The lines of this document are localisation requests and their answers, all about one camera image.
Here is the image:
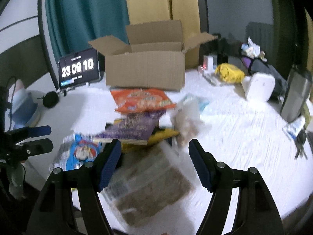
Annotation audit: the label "blue cartoon snack bag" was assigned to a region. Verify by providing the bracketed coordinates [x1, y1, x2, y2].
[49, 133, 103, 172]

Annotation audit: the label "yellow black snack bag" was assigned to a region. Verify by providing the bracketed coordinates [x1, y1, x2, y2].
[121, 127, 180, 153]

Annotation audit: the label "clear bag brown snacks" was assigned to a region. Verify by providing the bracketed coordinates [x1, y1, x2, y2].
[101, 141, 195, 227]

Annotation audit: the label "purple snack bag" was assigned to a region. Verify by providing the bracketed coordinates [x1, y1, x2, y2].
[93, 110, 166, 145]

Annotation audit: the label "clear bag pale snacks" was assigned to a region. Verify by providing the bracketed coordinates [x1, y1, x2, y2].
[170, 94, 212, 147]

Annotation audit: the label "orange snack bag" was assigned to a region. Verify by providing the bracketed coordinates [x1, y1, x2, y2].
[110, 89, 176, 114]

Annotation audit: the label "black round object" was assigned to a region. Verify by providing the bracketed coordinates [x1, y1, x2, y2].
[42, 91, 59, 109]

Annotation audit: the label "tablet showing clock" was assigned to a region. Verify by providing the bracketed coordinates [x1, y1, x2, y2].
[58, 48, 101, 90]

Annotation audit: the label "yellow plastic bag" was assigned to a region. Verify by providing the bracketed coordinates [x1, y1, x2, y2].
[214, 63, 245, 84]

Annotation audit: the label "dark grey bag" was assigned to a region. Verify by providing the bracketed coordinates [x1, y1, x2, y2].
[241, 56, 288, 99]

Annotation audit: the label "silver metal thermos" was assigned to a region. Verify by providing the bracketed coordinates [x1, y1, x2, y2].
[280, 66, 312, 123]

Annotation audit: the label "teal curtain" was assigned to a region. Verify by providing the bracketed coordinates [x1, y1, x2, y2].
[45, 0, 130, 60]

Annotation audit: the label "white crumpled wrappers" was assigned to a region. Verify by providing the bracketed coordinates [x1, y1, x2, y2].
[241, 37, 267, 62]

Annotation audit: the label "brown cardboard box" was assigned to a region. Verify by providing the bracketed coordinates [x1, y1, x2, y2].
[89, 20, 216, 91]

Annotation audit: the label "yellow curtain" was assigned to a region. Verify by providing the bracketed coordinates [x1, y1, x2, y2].
[123, 0, 202, 69]

